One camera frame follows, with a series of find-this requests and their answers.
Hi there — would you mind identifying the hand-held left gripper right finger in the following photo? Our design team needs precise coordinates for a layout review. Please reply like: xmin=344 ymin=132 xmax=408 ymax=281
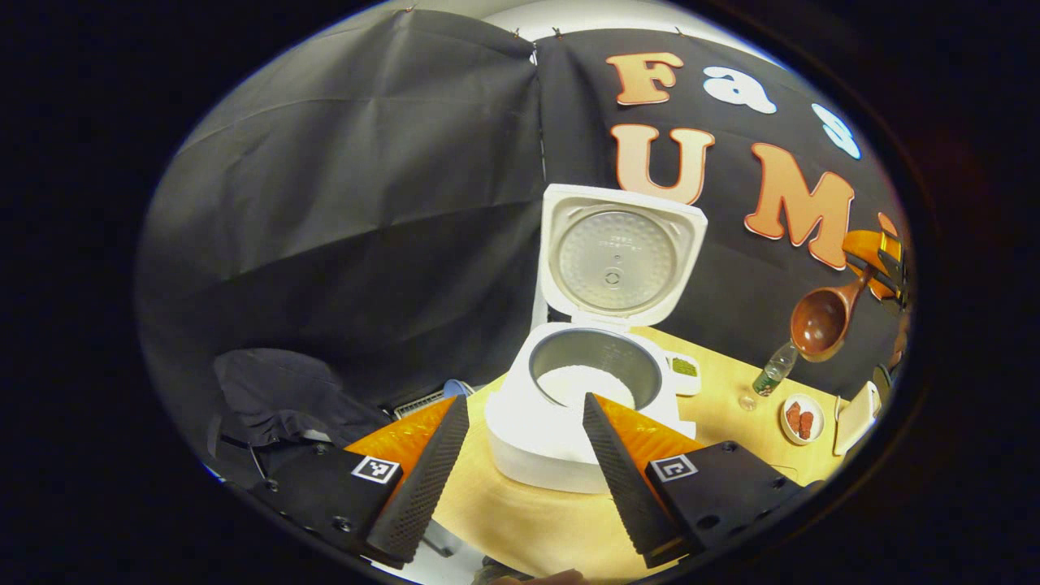
xmin=583 ymin=393 xmax=821 ymax=570

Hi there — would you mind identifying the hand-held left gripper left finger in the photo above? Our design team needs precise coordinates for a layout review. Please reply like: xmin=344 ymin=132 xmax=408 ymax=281
xmin=248 ymin=396 xmax=470 ymax=570

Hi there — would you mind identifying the brown wooden spoon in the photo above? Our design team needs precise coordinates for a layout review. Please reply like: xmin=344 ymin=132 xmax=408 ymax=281
xmin=790 ymin=268 xmax=877 ymax=363

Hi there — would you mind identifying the white rice cooker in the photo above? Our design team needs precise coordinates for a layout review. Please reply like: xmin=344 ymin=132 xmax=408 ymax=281
xmin=485 ymin=184 xmax=709 ymax=495

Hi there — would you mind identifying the grey ribbed panel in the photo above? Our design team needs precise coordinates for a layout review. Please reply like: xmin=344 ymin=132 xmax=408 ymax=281
xmin=394 ymin=390 xmax=448 ymax=420

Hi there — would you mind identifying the white divided grain dish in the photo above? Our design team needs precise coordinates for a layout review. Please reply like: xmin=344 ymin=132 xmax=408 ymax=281
xmin=666 ymin=352 xmax=702 ymax=397

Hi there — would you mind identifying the clear plastic water bottle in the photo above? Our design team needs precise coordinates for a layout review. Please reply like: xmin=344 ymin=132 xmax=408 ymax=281
xmin=738 ymin=340 xmax=800 ymax=411

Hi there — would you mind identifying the white toaster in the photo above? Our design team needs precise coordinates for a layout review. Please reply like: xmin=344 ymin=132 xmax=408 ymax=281
xmin=833 ymin=380 xmax=882 ymax=457

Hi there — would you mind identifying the white round plate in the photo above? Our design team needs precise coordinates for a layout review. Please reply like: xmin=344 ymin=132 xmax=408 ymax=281
xmin=780 ymin=393 xmax=826 ymax=445

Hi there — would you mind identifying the black backdrop cloth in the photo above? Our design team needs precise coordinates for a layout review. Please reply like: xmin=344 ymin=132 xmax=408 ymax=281
xmin=136 ymin=6 xmax=911 ymax=456

